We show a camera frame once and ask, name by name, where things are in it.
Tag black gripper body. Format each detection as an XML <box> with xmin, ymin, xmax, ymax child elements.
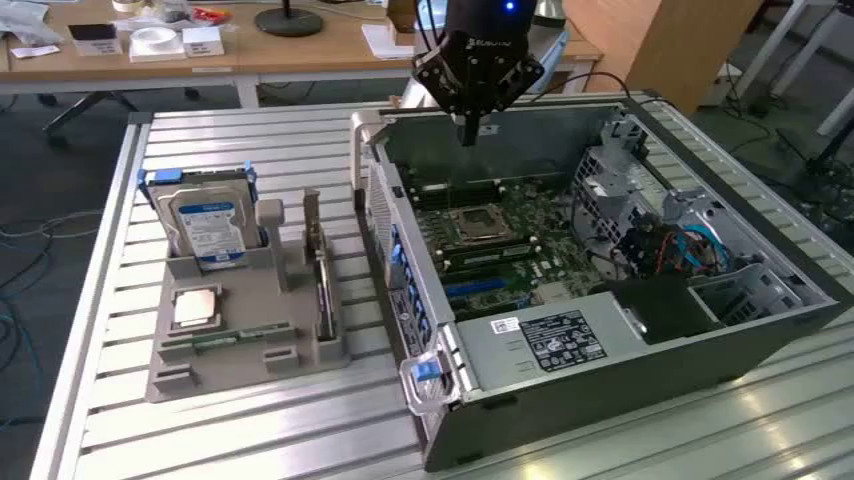
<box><xmin>438</xmin><ymin>0</ymin><xmax>538</xmax><ymax>121</ymax></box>

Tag graphics card with black cooler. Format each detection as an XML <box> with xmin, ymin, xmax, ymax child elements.
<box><xmin>300</xmin><ymin>187</ymin><xmax>338</xmax><ymax>344</ymax></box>

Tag stack of white papers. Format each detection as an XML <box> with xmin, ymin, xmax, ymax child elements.
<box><xmin>358</xmin><ymin>22</ymin><xmax>418</xmax><ymax>61</ymax></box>

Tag brown cardboard box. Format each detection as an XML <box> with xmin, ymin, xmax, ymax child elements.
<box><xmin>385</xmin><ymin>0</ymin><xmax>420</xmax><ymax>34</ymax></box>

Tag wooden desk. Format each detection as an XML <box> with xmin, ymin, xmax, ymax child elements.
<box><xmin>0</xmin><ymin>0</ymin><xmax>605</xmax><ymax>109</ymax></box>

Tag black lamp base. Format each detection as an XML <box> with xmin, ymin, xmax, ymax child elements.
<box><xmin>252</xmin><ymin>0</ymin><xmax>326</xmax><ymax>38</ymax></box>

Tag silver drive cage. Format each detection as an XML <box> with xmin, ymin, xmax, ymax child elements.
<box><xmin>569</xmin><ymin>144</ymin><xmax>675</xmax><ymax>261</ymax></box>

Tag CPU socket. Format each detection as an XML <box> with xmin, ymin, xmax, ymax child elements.
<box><xmin>452</xmin><ymin>204</ymin><xmax>509</xmax><ymax>247</ymax></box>

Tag green motherboard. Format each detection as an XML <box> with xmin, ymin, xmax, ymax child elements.
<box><xmin>398</xmin><ymin>167</ymin><xmax>632</xmax><ymax>321</ymax></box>

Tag white labelled box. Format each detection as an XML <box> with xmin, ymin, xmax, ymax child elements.
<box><xmin>180</xmin><ymin>25</ymin><xmax>225</xmax><ymax>59</ymax></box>

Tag red package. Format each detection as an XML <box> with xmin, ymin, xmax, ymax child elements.
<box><xmin>189</xmin><ymin>5</ymin><xmax>232</xmax><ymax>26</ymax></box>

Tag dark RAM stick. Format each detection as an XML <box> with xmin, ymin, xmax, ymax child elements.
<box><xmin>440</xmin><ymin>244</ymin><xmax>538</xmax><ymax>267</ymax></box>

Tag dark plastic bag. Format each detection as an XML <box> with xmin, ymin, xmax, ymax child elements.
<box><xmin>149</xmin><ymin>0</ymin><xmax>192</xmax><ymax>24</ymax></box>

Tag flat white box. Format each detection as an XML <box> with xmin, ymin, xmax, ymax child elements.
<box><xmin>126</xmin><ymin>29</ymin><xmax>188</xmax><ymax>64</ymax></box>

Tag white tape roll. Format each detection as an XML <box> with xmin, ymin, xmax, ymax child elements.
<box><xmin>130</xmin><ymin>27</ymin><xmax>176</xmax><ymax>51</ymax></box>

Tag blue expansion slot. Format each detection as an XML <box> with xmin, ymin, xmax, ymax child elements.
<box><xmin>442</xmin><ymin>277</ymin><xmax>508</xmax><ymax>297</ymax></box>

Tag blue card retainer clips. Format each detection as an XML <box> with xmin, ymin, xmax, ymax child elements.
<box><xmin>386</xmin><ymin>224</ymin><xmax>432</xmax><ymax>351</ymax></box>

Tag silver heatsink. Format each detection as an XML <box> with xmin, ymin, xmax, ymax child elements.
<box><xmin>532</xmin><ymin>282</ymin><xmax>574</xmax><ymax>304</ymax></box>

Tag hard disk in blue caddy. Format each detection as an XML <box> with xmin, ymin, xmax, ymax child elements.
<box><xmin>137</xmin><ymin>160</ymin><xmax>262</xmax><ymax>274</ymax></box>

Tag black floor stand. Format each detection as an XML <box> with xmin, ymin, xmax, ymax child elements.
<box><xmin>776</xmin><ymin>84</ymin><xmax>854</xmax><ymax>221</ymax></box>

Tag white box with black lid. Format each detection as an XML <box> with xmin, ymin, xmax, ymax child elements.
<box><xmin>65</xmin><ymin>23</ymin><xmax>125</xmax><ymax>57</ymax></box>

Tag black plastic air shroud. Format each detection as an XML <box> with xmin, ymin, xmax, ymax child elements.
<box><xmin>603</xmin><ymin>277</ymin><xmax>727</xmax><ymax>347</ymax></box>

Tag black chair base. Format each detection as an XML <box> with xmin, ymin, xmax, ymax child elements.
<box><xmin>35</xmin><ymin>89</ymin><xmax>201</xmax><ymax>149</ymax></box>

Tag grey parts rack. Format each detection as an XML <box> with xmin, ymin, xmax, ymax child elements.
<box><xmin>143</xmin><ymin>197</ymin><xmax>352</xmax><ymax>404</ymax></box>

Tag grey power supply unit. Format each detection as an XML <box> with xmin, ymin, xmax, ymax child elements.
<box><xmin>456</xmin><ymin>292</ymin><xmax>648</xmax><ymax>391</ymax></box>

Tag silver disk bay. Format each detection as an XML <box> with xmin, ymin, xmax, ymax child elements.
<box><xmin>685</xmin><ymin>259</ymin><xmax>805</xmax><ymax>326</ymax></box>

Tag silver CPU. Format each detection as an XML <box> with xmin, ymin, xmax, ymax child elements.
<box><xmin>170</xmin><ymin>289</ymin><xmax>218</xmax><ymax>329</ymax></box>

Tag green RAM stick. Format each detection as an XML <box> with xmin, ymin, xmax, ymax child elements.
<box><xmin>189</xmin><ymin>324</ymin><xmax>294</xmax><ymax>349</ymax></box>

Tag clear plastic bag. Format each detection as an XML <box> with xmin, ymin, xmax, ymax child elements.
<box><xmin>0</xmin><ymin>0</ymin><xmax>65</xmax><ymax>46</ymax></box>

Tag open dark grey PC case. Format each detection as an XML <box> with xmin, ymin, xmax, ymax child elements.
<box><xmin>349</xmin><ymin>94</ymin><xmax>854</xmax><ymax>474</ymax></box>

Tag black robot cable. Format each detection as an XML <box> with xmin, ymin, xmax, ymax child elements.
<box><xmin>413</xmin><ymin>0</ymin><xmax>446</xmax><ymax>56</ymax></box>

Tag black case cable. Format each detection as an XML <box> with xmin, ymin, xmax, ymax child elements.
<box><xmin>532</xmin><ymin>72</ymin><xmax>668</xmax><ymax>104</ymax></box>

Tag white desk frame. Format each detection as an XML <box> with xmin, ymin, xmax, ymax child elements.
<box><xmin>729</xmin><ymin>0</ymin><xmax>854</xmax><ymax>136</ymax></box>

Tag blue wire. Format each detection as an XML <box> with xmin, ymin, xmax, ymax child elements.
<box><xmin>665</xmin><ymin>224</ymin><xmax>729</xmax><ymax>275</ymax></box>

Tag white floor cable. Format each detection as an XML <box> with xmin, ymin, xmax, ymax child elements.
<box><xmin>0</xmin><ymin>209</ymin><xmax>105</xmax><ymax>241</ymax></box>

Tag blue floor cable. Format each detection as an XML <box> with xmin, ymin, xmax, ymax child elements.
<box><xmin>0</xmin><ymin>239</ymin><xmax>47</xmax><ymax>431</ymax></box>

